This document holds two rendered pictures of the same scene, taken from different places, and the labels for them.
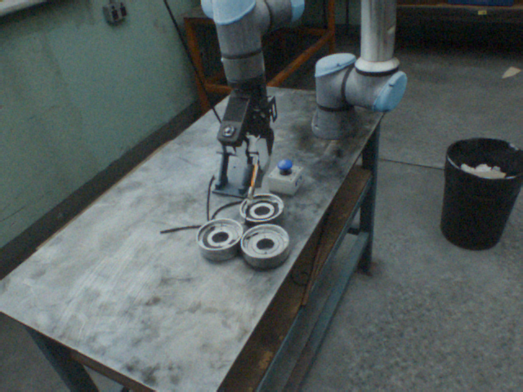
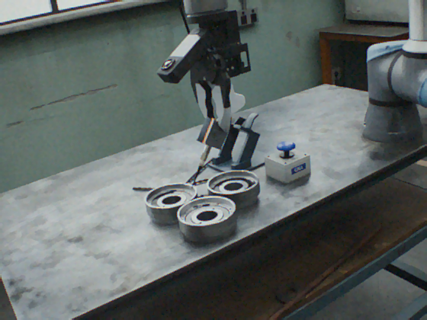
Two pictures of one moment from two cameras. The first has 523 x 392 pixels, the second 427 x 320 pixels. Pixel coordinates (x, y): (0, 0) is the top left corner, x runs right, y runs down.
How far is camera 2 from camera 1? 44 cm
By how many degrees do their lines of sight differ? 28
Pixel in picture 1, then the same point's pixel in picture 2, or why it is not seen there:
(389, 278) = not seen: outside the picture
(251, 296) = (158, 262)
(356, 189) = (416, 220)
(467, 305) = not seen: outside the picture
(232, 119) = (178, 54)
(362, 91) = (406, 77)
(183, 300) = (98, 247)
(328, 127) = (375, 126)
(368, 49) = (413, 24)
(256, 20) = not seen: outside the picture
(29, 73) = (148, 60)
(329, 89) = (377, 76)
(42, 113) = (152, 99)
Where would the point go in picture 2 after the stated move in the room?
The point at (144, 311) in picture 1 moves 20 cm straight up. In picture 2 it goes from (62, 244) to (32, 148)
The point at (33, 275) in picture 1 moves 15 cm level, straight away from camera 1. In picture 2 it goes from (17, 196) to (27, 174)
